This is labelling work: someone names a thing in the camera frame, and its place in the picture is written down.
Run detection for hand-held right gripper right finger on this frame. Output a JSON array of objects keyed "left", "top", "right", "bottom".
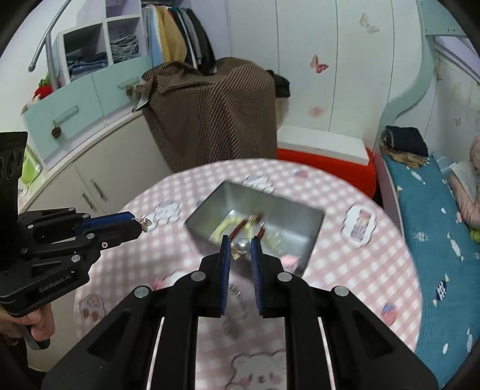
[{"left": 250, "top": 235, "right": 439, "bottom": 390}]

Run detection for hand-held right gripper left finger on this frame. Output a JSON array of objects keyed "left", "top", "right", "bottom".
[{"left": 39, "top": 234, "right": 231, "bottom": 390}]

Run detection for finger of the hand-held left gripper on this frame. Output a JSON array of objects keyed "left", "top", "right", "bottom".
[
  {"left": 77, "top": 211, "right": 139, "bottom": 230},
  {"left": 73, "top": 221, "right": 144, "bottom": 263}
]

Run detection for pearl earring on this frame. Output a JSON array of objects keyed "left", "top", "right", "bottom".
[{"left": 229, "top": 238, "right": 251, "bottom": 261}]

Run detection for cream bead bracelet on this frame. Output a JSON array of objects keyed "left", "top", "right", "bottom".
[{"left": 210, "top": 214, "right": 244, "bottom": 244}]

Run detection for dark red bead bracelet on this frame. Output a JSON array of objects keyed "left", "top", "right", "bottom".
[{"left": 230, "top": 213, "right": 267, "bottom": 241}]

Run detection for grey metal box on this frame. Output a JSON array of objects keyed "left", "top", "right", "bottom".
[{"left": 184, "top": 181, "right": 325, "bottom": 274}]

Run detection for person's left hand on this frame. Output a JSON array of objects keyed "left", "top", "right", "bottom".
[{"left": 13, "top": 305, "right": 56, "bottom": 349}]

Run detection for beige cabinet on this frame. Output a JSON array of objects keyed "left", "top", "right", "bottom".
[{"left": 17, "top": 109, "right": 177, "bottom": 372}]

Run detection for lime green bag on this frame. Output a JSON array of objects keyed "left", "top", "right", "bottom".
[{"left": 20, "top": 146, "right": 42, "bottom": 184}]

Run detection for pink checked tablecloth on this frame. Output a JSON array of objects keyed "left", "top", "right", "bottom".
[{"left": 73, "top": 159, "right": 424, "bottom": 390}]

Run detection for wide teal drawer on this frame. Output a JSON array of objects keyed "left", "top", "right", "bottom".
[{"left": 23, "top": 90, "right": 100, "bottom": 162}]

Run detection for narrow teal drawer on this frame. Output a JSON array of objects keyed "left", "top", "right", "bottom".
[{"left": 92, "top": 56, "right": 152, "bottom": 121}]

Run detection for brown dotted cloth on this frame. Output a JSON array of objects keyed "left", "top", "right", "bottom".
[{"left": 133, "top": 57, "right": 278, "bottom": 173}]

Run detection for red strawberry plush toy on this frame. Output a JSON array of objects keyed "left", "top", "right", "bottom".
[{"left": 34, "top": 75, "right": 53, "bottom": 99}]

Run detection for white board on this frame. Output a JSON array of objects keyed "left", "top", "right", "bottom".
[{"left": 277, "top": 125, "right": 370, "bottom": 164}]

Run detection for folded blue jeans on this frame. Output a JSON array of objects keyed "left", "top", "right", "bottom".
[{"left": 65, "top": 52, "right": 107, "bottom": 79}]

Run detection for folded grey striped clothes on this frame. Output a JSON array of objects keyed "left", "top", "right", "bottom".
[{"left": 110, "top": 34, "right": 139, "bottom": 62}]

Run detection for blue printed bed sheet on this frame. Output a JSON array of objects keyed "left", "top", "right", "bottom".
[{"left": 382, "top": 152, "right": 480, "bottom": 389}]

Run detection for light blue hanging garment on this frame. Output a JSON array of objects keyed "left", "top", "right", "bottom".
[{"left": 142, "top": 5, "right": 166, "bottom": 66}]

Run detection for folded tan clothes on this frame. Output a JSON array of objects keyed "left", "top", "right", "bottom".
[{"left": 382, "top": 148, "right": 430, "bottom": 169}]

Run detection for black clothes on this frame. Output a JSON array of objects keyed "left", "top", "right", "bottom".
[{"left": 268, "top": 69, "right": 291, "bottom": 99}]

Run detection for purple shelf unit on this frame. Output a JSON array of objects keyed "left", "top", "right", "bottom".
[{"left": 49, "top": 0, "right": 151, "bottom": 91}]

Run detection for grey metal handrail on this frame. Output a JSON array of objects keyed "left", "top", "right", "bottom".
[{"left": 28, "top": 0, "right": 74, "bottom": 72}]

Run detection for yellow hanging garment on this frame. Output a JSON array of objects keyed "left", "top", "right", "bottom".
[{"left": 155, "top": 5, "right": 188, "bottom": 64}]

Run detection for dark hanging garments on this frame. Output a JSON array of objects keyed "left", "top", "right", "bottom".
[{"left": 169, "top": 5, "right": 216, "bottom": 76}]

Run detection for folded dark clothes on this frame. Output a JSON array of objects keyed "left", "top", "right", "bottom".
[{"left": 384, "top": 127, "right": 429, "bottom": 156}]

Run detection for pink padded jacket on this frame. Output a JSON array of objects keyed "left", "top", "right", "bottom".
[{"left": 448, "top": 135, "right": 480, "bottom": 233}]

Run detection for white pillow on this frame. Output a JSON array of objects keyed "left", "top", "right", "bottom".
[{"left": 452, "top": 163, "right": 477, "bottom": 188}]

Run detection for white wardrobe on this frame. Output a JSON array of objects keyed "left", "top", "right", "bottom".
[{"left": 210, "top": 0, "right": 436, "bottom": 139}]

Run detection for yellow butterfly sticker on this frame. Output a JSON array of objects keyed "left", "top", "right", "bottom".
[{"left": 359, "top": 13, "right": 380, "bottom": 34}]

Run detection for teal bunk bed frame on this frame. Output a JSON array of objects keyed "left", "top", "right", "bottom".
[{"left": 373, "top": 0, "right": 480, "bottom": 158}]

